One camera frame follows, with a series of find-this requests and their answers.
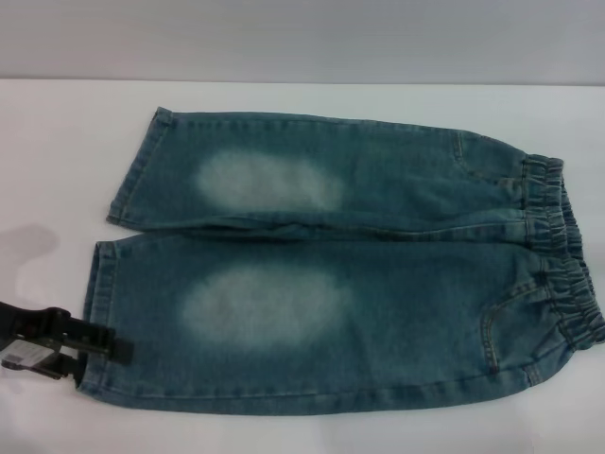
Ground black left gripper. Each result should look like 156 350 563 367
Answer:
0 287 135 382

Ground blue denim shorts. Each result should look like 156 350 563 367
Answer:
75 107 605 417

